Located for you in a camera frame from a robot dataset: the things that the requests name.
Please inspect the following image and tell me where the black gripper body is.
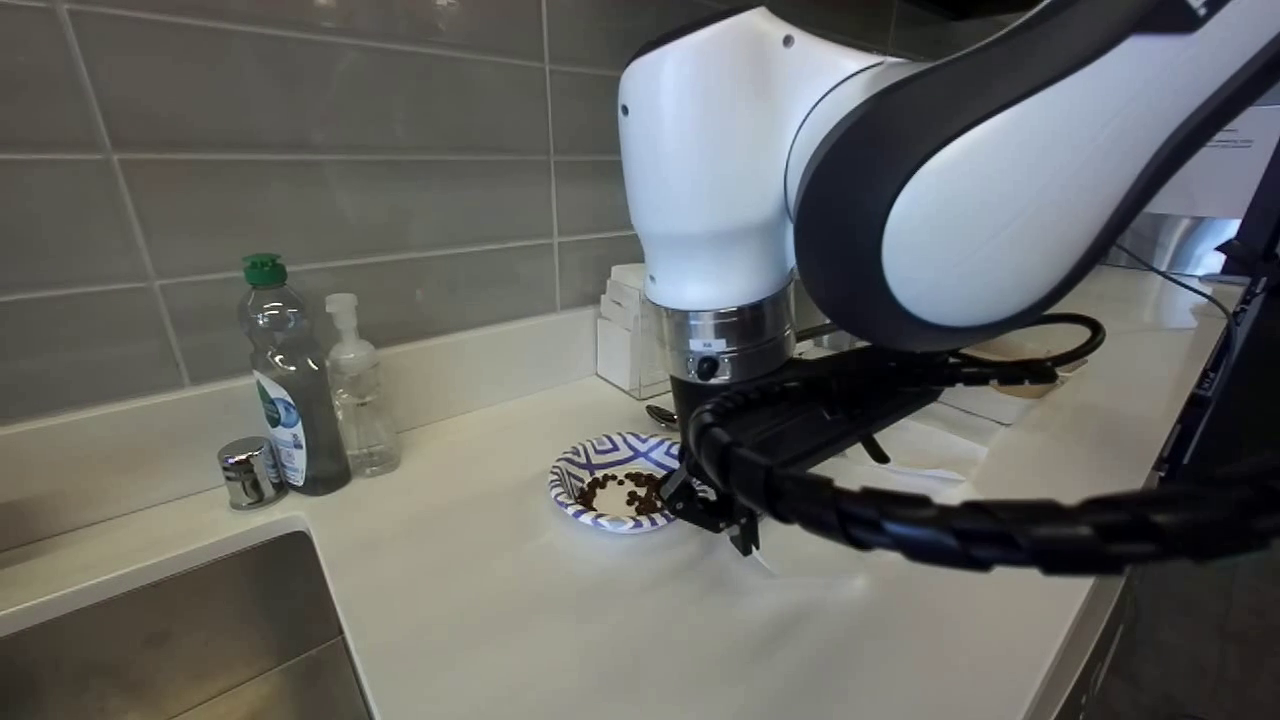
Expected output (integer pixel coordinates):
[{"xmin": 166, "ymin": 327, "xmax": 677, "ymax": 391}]
[{"xmin": 664, "ymin": 348, "xmax": 969, "ymax": 505}]

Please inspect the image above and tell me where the pile of coffee beans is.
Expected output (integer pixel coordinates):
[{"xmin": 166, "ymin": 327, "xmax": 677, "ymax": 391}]
[{"xmin": 576, "ymin": 463, "xmax": 671, "ymax": 524}]

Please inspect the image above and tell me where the white folded napkin stack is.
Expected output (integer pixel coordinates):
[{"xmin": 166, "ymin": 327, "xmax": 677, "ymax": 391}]
[{"xmin": 587, "ymin": 261, "xmax": 686, "ymax": 403}]

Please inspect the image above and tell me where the blue patterned paper plate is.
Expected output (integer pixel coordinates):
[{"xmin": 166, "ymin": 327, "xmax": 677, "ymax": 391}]
[{"xmin": 544, "ymin": 429, "xmax": 692, "ymax": 539}]

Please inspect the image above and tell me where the clear pump bottle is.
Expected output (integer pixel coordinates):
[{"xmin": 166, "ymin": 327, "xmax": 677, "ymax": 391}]
[{"xmin": 321, "ymin": 288, "xmax": 404, "ymax": 484}]

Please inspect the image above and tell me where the dish soap bottle green cap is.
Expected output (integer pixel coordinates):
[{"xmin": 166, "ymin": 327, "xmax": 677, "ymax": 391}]
[{"xmin": 237, "ymin": 249, "xmax": 355, "ymax": 501}]

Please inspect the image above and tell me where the black stand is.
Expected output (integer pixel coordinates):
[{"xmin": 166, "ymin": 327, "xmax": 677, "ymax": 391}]
[{"xmin": 1147, "ymin": 141, "xmax": 1280, "ymax": 538}]

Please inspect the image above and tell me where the chrome faucet knob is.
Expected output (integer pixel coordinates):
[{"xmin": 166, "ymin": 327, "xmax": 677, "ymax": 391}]
[{"xmin": 213, "ymin": 431, "xmax": 282, "ymax": 517}]

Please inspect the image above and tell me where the white paper sign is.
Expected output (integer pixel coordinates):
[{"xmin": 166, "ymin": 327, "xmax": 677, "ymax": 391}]
[{"xmin": 1147, "ymin": 100, "xmax": 1280, "ymax": 226}]

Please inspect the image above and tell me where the stainless steel sink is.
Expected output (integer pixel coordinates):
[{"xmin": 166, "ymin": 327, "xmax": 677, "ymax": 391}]
[{"xmin": 0, "ymin": 524, "xmax": 379, "ymax": 720}]

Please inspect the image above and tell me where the black corrugated cable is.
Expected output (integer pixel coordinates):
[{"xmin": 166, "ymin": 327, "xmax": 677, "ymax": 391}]
[{"xmin": 683, "ymin": 310, "xmax": 1280, "ymax": 581}]

